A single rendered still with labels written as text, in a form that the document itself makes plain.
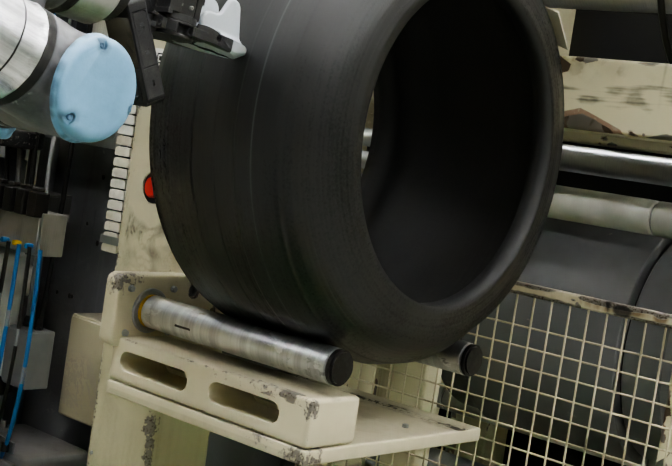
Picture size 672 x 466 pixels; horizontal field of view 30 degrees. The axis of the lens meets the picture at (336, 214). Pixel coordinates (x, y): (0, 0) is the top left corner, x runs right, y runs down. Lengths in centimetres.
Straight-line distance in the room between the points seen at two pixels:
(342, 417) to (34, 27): 68
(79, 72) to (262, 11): 44
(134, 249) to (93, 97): 79
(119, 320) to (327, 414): 35
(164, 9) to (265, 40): 15
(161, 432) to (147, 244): 27
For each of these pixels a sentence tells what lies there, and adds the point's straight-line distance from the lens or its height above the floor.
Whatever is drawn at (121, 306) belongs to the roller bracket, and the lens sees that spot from 169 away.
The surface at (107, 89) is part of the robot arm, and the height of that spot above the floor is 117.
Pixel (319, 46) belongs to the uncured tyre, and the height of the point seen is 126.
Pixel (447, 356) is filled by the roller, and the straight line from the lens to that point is 171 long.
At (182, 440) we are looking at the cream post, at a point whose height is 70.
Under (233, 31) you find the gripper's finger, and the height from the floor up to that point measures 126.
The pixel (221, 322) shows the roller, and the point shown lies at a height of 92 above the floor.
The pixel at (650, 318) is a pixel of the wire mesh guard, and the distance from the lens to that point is 178.
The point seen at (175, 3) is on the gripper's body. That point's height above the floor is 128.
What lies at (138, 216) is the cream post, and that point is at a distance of 183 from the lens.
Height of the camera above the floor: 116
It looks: 3 degrees down
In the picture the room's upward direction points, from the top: 9 degrees clockwise
